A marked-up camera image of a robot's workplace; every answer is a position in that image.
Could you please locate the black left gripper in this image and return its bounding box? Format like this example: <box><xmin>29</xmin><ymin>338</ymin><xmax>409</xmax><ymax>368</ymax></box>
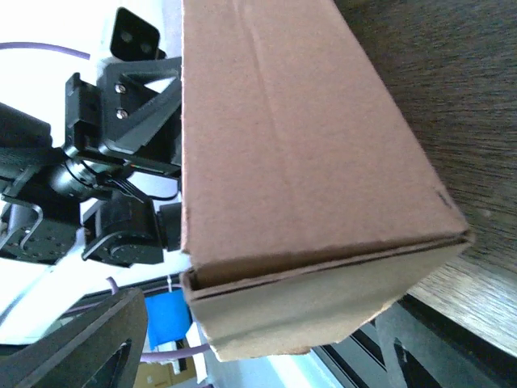
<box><xmin>64</xmin><ymin>57</ymin><xmax>182</xmax><ymax>176</ymax></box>

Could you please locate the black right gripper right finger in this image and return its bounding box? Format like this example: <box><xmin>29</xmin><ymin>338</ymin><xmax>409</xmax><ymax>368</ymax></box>
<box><xmin>376</xmin><ymin>306</ymin><xmax>516</xmax><ymax>387</ymax></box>

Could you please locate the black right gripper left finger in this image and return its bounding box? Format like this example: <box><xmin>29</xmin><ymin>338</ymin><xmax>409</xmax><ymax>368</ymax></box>
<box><xmin>1</xmin><ymin>289</ymin><xmax>148</xmax><ymax>387</ymax></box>

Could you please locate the brown cardboard box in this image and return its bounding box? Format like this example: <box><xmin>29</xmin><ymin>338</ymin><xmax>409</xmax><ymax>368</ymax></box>
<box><xmin>181</xmin><ymin>1</ymin><xmax>473</xmax><ymax>362</ymax></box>

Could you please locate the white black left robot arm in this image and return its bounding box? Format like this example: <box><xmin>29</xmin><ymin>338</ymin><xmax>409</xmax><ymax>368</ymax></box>
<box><xmin>1</xmin><ymin>57</ymin><xmax>182</xmax><ymax>345</ymax></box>

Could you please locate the blue object in background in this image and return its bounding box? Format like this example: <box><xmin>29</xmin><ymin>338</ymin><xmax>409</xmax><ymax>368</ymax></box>
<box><xmin>145</xmin><ymin>289</ymin><xmax>192</xmax><ymax>349</ymax></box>

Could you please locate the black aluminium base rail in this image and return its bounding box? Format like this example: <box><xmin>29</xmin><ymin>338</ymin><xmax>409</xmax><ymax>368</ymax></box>
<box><xmin>315</xmin><ymin>297</ymin><xmax>516</xmax><ymax>387</ymax></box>

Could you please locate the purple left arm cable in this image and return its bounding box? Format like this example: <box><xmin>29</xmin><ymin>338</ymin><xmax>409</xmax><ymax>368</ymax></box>
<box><xmin>0</xmin><ymin>40</ymin><xmax>211</xmax><ymax>363</ymax></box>

